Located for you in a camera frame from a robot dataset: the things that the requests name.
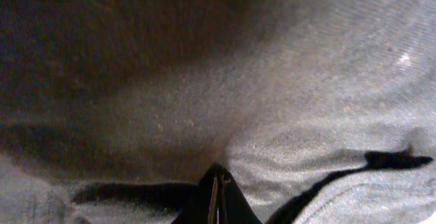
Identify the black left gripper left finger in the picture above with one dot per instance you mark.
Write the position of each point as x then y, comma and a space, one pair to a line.
201, 207

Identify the black t-shirt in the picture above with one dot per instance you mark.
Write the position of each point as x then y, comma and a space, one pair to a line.
322, 110

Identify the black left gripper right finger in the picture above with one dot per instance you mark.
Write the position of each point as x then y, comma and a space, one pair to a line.
232, 207

